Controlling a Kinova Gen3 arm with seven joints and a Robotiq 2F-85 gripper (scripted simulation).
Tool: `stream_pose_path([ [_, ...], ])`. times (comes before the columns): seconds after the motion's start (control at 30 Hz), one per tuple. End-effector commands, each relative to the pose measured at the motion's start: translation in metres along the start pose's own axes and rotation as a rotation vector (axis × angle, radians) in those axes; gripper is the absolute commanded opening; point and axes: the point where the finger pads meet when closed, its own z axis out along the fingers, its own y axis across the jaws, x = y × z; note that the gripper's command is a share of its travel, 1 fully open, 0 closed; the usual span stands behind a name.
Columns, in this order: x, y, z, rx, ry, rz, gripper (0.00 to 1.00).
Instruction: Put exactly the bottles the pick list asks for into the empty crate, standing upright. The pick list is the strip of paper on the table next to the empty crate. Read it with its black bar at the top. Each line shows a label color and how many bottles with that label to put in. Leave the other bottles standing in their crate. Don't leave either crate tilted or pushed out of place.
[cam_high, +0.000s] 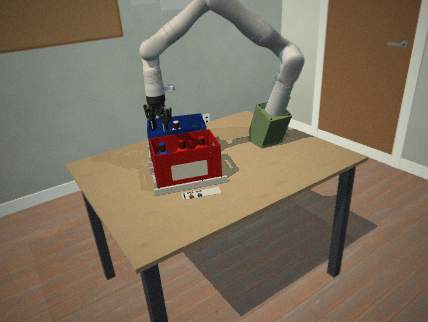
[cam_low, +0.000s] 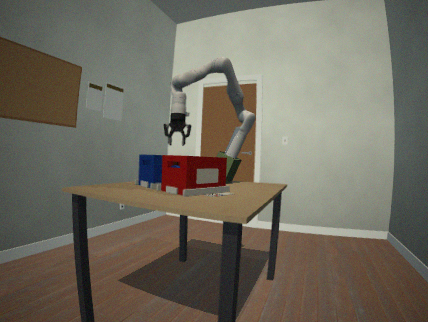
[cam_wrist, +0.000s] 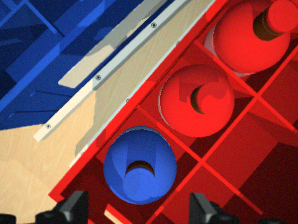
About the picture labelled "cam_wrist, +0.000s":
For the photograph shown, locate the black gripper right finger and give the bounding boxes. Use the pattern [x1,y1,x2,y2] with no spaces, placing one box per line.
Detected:
[189,193,288,224]

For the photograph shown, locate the red plastic crate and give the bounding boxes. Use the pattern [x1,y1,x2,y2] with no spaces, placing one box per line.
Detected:
[48,0,298,224]

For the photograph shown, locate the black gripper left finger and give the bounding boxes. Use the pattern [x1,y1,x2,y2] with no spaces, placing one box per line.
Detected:
[0,191,88,224]

